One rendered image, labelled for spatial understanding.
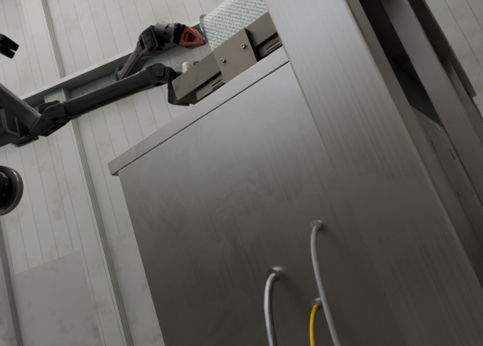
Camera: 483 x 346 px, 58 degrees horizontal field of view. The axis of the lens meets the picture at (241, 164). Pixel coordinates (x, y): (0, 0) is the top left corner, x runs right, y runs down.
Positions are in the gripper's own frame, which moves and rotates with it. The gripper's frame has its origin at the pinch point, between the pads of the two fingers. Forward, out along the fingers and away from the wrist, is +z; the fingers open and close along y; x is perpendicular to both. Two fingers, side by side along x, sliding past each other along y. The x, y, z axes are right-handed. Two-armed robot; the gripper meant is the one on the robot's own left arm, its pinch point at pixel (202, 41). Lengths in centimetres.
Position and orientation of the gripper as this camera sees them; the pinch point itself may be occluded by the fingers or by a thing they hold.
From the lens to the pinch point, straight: 150.6
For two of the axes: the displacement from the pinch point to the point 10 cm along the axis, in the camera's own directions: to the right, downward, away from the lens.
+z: 8.1, 3.6, -4.7
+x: 3.1, -9.3, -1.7
